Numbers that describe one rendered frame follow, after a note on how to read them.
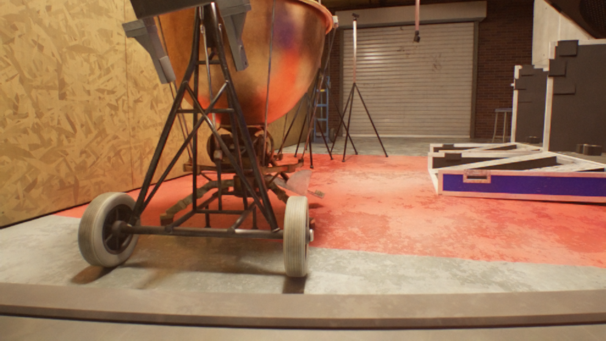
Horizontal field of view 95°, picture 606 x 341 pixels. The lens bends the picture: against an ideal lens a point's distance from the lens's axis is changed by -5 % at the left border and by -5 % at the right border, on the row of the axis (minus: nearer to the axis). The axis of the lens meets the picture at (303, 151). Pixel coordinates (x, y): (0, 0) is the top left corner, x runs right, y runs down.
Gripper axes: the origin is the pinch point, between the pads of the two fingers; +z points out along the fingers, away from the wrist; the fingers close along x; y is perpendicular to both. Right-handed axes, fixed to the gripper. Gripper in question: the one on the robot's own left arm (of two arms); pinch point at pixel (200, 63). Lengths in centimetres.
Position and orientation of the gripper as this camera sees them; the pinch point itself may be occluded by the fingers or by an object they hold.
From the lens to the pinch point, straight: 51.5
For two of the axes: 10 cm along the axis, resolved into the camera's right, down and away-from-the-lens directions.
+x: -9.8, 1.0, 2.0
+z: 1.8, 8.7, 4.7
